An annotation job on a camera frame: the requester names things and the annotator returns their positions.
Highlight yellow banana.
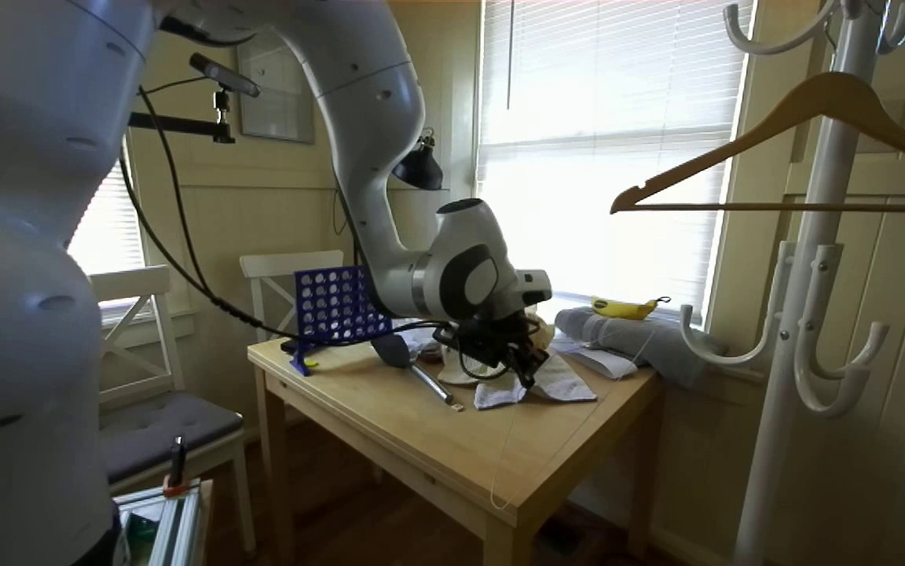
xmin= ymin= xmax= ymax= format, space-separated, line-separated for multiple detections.
xmin=587 ymin=296 xmax=674 ymax=323

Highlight white flat cloth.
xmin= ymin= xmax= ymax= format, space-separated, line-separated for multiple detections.
xmin=551 ymin=327 xmax=637 ymax=385

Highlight black camera on mount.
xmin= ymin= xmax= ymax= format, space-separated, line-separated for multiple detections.
xmin=125 ymin=52 xmax=265 ymax=149

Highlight white window blinds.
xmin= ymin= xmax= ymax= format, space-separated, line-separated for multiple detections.
xmin=477 ymin=0 xmax=754 ymax=317

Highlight black hanging cable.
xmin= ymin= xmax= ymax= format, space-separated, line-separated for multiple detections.
xmin=117 ymin=81 xmax=306 ymax=343

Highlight light wooden table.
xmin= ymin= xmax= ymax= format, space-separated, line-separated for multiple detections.
xmin=245 ymin=335 xmax=665 ymax=566

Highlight grey wall panel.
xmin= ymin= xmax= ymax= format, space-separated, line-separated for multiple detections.
xmin=232 ymin=36 xmax=321 ymax=149

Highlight black lamp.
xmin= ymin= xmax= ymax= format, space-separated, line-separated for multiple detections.
xmin=391 ymin=129 xmax=445 ymax=196

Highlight black orange screwdriver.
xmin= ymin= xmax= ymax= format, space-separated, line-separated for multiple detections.
xmin=164 ymin=435 xmax=191 ymax=499

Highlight white wrinkled cloth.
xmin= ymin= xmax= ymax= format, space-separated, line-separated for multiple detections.
xmin=396 ymin=323 xmax=445 ymax=363

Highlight white chair with cushion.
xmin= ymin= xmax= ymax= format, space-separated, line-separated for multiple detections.
xmin=86 ymin=260 xmax=257 ymax=559

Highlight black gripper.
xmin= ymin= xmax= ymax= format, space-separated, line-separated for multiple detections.
xmin=449 ymin=307 xmax=551 ymax=393

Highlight black pan with handle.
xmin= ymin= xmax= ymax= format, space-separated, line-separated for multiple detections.
xmin=370 ymin=329 xmax=457 ymax=405

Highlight white wooden chair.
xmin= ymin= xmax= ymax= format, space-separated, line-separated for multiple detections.
xmin=235 ymin=248 xmax=350 ymax=340

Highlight white crumpled cloth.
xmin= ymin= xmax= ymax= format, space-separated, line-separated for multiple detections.
xmin=472 ymin=349 xmax=600 ymax=414

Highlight blue grid game board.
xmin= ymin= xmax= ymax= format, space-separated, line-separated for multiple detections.
xmin=290 ymin=266 xmax=400 ymax=378

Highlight wooden clothes hanger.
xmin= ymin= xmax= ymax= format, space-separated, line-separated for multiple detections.
xmin=608 ymin=68 xmax=905 ymax=218

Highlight white coat rack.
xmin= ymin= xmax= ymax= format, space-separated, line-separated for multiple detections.
xmin=676 ymin=0 xmax=905 ymax=566

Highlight white metal wire hanger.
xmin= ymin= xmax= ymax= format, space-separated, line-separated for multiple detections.
xmin=433 ymin=335 xmax=541 ymax=393

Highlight grey folded towel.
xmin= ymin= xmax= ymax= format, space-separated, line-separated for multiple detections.
xmin=554 ymin=304 xmax=713 ymax=393

